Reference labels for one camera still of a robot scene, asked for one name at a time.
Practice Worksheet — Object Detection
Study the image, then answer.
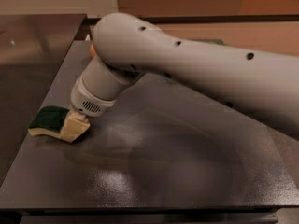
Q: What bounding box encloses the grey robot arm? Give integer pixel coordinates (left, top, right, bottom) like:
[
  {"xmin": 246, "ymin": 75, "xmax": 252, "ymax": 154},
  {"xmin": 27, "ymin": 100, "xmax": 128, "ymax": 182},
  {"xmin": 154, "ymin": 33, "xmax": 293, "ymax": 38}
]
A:
[{"xmin": 70, "ymin": 13, "xmax": 299, "ymax": 138}]

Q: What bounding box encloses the orange fruit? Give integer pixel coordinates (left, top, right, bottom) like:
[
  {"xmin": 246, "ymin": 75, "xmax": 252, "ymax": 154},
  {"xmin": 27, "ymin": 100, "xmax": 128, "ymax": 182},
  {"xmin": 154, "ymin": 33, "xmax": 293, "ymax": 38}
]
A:
[{"xmin": 90, "ymin": 44, "xmax": 95, "ymax": 57}]

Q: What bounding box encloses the green and yellow sponge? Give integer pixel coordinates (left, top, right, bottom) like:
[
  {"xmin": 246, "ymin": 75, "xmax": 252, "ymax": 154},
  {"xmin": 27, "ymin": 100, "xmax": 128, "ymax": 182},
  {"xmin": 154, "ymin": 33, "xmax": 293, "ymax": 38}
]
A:
[{"xmin": 28, "ymin": 106, "xmax": 70, "ymax": 140}]

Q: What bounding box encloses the white gripper with vent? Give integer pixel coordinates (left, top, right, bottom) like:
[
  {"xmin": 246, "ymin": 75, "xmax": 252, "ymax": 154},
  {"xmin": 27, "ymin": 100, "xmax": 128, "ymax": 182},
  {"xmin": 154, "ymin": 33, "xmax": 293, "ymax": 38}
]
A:
[{"xmin": 59, "ymin": 77, "xmax": 115, "ymax": 143}]

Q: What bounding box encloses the green snack bag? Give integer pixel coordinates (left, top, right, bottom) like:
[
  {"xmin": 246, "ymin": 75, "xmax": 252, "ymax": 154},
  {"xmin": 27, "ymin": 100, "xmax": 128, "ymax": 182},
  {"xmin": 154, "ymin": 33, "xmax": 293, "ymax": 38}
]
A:
[{"xmin": 211, "ymin": 39, "xmax": 229, "ymax": 46}]

